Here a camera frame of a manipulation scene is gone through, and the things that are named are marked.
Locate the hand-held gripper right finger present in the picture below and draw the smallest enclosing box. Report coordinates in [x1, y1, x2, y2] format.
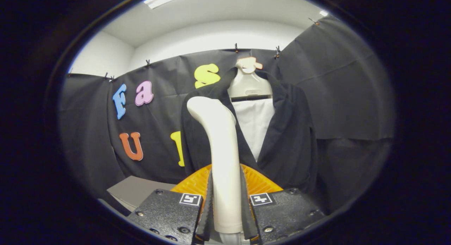
[240, 164, 326, 245]

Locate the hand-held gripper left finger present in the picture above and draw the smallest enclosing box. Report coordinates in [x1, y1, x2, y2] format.
[127, 164, 215, 245]

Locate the black backdrop cloth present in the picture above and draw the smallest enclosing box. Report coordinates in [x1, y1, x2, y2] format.
[58, 15, 395, 217]

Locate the black jacket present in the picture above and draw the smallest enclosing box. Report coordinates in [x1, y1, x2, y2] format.
[180, 67, 319, 203]

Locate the grey cabinet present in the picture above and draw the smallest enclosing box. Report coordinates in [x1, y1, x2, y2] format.
[107, 176, 177, 212]

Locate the white mannequin torso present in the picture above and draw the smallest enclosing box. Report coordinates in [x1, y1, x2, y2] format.
[227, 60, 276, 163]

